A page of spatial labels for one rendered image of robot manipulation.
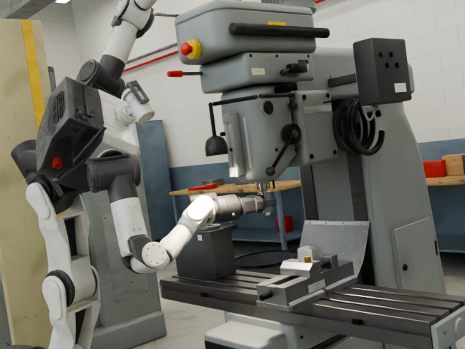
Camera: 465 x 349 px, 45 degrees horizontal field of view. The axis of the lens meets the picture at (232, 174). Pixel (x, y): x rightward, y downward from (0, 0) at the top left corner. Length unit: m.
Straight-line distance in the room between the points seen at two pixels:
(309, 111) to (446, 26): 4.39
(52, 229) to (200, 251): 0.56
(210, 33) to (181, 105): 7.43
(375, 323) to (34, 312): 2.21
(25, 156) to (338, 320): 1.22
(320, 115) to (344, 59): 0.28
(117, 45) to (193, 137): 6.95
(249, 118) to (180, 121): 7.41
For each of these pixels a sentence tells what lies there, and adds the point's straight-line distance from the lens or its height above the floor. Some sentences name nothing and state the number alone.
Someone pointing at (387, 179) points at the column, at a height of 1.24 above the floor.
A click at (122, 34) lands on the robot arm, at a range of 2.14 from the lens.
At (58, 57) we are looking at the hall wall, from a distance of 11.77.
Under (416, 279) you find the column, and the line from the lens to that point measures 2.34.
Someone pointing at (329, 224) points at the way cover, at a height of 1.08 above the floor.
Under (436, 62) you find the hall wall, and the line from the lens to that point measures 6.30.
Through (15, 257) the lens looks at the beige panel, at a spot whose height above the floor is 0.99.
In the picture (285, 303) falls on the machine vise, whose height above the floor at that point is 0.96.
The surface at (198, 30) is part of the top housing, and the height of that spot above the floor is 1.81.
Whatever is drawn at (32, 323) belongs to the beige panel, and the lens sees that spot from 3.42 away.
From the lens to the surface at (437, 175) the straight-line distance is 5.70.
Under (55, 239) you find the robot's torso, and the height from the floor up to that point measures 1.20.
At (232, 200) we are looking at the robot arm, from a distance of 1.88.
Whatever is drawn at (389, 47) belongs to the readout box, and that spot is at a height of 1.69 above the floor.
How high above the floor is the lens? 1.45
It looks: 3 degrees down
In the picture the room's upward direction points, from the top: 8 degrees counter-clockwise
